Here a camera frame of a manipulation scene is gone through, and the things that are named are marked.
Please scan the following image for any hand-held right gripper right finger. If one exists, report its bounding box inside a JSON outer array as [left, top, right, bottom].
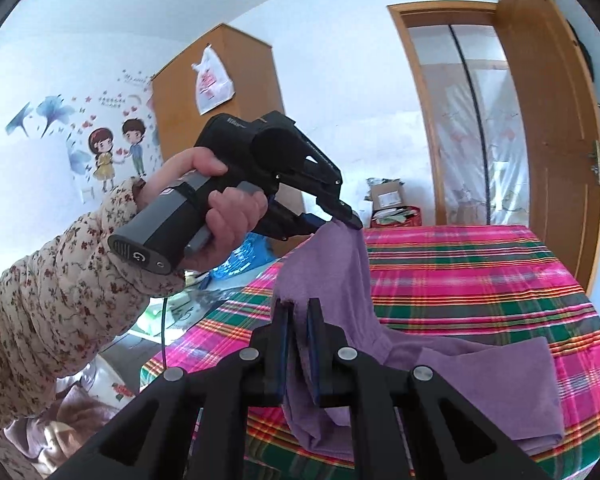
[[305, 299, 553, 480]]

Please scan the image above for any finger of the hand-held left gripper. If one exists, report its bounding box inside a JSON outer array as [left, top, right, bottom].
[[316, 181, 366, 232], [255, 199, 331, 241]]

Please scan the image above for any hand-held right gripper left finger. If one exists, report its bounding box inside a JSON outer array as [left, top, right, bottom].
[[50, 299, 293, 480]]

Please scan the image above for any purple sweater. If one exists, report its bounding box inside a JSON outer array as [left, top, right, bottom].
[[272, 220, 566, 456]]

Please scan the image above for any person's left forearm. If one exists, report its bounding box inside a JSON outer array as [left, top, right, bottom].
[[0, 177, 186, 431]]

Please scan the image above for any person's left hand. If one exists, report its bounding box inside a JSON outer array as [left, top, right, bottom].
[[135, 147, 271, 273]]

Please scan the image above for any cardboard box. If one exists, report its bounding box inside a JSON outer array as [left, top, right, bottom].
[[365, 177, 406, 211]]

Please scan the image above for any red box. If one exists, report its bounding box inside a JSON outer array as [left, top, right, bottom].
[[370, 206, 422, 229]]

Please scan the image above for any blue tote bag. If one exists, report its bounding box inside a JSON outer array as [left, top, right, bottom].
[[212, 232, 276, 281]]

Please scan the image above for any wooden wardrobe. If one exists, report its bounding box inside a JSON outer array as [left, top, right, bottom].
[[151, 22, 283, 258]]

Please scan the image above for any white plastic bag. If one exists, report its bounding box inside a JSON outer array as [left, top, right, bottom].
[[191, 44, 236, 116]]

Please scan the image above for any pale green printed bag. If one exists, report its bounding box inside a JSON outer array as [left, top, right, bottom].
[[130, 275, 261, 341]]

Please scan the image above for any clear plastic door curtain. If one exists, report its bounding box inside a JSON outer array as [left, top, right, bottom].
[[407, 22, 531, 226]]

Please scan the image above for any pink plaid bed sheet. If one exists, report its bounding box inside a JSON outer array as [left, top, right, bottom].
[[139, 224, 600, 480]]

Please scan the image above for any floral quilt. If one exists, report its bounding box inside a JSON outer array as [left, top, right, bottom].
[[2, 360, 146, 480]]

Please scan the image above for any wooden door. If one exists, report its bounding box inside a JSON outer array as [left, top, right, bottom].
[[495, 0, 600, 296]]

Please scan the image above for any black cable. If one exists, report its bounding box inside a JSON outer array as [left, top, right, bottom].
[[159, 270, 170, 376]]

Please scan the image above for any wooden door frame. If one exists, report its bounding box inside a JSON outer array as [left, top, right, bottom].
[[386, 1, 506, 226]]

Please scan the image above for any cartoon wall sticker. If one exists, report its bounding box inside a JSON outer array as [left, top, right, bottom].
[[5, 67, 163, 206]]

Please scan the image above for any metal door handle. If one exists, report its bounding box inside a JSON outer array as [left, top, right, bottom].
[[587, 140, 600, 188]]

